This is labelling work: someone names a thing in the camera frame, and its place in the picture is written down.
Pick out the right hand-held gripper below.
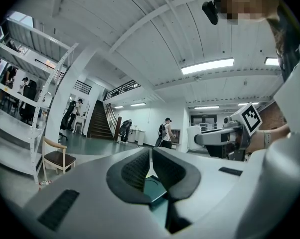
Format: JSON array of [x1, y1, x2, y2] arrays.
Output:
[[194, 102, 263, 162]]

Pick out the wooden chair with dark seat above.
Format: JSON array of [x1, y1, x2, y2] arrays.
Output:
[[41, 136, 77, 175]]

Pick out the white bins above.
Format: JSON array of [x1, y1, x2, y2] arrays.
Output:
[[128, 129, 146, 146]]

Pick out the white wristband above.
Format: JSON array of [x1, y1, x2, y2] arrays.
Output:
[[263, 130, 272, 149]]

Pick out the person's black printed t-shirt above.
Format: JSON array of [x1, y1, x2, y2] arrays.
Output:
[[277, 37, 300, 83]]

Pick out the person's right forearm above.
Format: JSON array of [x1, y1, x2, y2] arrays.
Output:
[[247, 122, 291, 154]]

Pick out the short black railing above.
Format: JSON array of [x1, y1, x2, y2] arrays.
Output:
[[73, 80, 92, 95]]

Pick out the dark glass double doors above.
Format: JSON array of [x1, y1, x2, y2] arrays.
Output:
[[189, 113, 218, 132]]

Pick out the white metal shelf rack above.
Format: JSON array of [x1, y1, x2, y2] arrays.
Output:
[[0, 10, 80, 185]]

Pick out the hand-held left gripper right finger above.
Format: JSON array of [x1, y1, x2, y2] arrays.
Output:
[[152, 130, 300, 239]]

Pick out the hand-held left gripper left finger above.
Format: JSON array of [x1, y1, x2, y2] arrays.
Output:
[[22, 147, 172, 239]]

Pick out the black mezzanine railing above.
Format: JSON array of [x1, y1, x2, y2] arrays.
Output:
[[102, 79, 142, 101]]

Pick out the white ornate table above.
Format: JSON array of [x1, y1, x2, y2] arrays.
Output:
[[73, 116, 87, 134]]

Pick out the dark green tray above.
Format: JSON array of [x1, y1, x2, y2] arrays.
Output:
[[143, 174, 169, 224]]

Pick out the black head camera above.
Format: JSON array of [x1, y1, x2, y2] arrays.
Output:
[[201, 0, 219, 26]]

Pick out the dark staircase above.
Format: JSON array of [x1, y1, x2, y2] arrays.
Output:
[[86, 99, 116, 140]]

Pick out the person's head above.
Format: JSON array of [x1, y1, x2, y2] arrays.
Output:
[[218, 0, 282, 22]]

